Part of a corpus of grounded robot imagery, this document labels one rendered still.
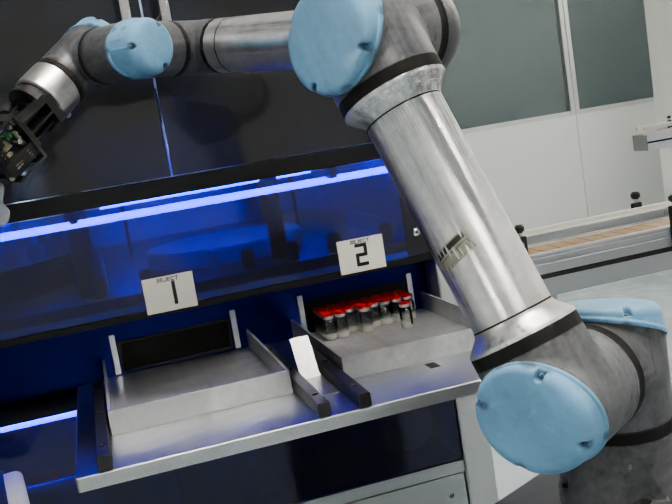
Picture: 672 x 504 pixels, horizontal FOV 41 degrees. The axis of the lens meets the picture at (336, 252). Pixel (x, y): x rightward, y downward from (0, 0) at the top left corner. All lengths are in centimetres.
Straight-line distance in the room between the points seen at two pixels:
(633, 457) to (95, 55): 81
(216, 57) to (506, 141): 565
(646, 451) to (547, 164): 601
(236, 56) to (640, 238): 104
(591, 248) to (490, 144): 488
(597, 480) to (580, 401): 20
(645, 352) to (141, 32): 71
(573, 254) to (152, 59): 102
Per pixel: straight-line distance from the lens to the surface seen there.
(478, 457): 176
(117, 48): 120
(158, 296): 154
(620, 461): 102
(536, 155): 693
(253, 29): 121
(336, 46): 91
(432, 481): 174
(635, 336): 99
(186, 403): 131
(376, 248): 160
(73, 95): 127
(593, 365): 89
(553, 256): 187
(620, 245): 195
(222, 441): 119
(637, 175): 738
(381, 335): 157
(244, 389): 132
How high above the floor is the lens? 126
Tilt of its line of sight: 8 degrees down
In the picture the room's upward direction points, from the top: 9 degrees counter-clockwise
